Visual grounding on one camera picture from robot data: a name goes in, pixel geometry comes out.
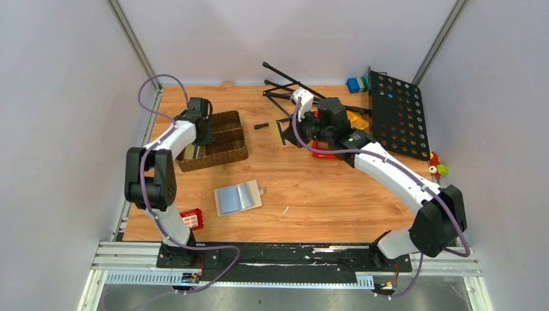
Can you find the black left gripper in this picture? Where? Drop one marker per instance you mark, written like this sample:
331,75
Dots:
209,140

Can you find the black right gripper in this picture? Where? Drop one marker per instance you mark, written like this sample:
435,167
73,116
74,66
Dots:
300,126

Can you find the gold credit cards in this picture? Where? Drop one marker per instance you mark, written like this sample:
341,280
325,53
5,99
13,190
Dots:
191,152

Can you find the brown wicker divided basket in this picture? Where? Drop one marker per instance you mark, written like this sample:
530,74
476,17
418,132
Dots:
229,144

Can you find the gold credit card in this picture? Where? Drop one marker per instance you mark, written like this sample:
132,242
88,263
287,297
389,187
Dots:
275,128

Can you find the white card holder wallet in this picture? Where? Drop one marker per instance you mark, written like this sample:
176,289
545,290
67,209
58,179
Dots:
238,198

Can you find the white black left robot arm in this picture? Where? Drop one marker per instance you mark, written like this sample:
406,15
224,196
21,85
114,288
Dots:
150,181

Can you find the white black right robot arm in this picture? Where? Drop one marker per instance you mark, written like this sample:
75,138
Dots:
439,213

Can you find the red plastic bin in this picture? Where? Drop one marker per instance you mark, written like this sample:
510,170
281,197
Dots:
329,129

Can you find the yellow transparent tray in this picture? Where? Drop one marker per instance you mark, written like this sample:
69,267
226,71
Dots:
357,122

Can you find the black folding music stand legs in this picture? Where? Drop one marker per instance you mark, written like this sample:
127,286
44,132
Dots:
285,91

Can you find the blue green toy block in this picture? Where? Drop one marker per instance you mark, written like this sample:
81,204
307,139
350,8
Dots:
358,84

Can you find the red white toy block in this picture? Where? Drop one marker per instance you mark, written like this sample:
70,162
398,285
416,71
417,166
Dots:
193,219

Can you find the black perforated music stand desk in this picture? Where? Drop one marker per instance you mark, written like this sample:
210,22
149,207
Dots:
398,116

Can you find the red green small toy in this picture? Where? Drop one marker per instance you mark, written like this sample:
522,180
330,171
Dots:
436,167

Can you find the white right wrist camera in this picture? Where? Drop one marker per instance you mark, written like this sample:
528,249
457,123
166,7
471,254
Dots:
305,99

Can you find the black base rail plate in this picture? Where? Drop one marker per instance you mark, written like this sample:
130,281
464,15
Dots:
281,262

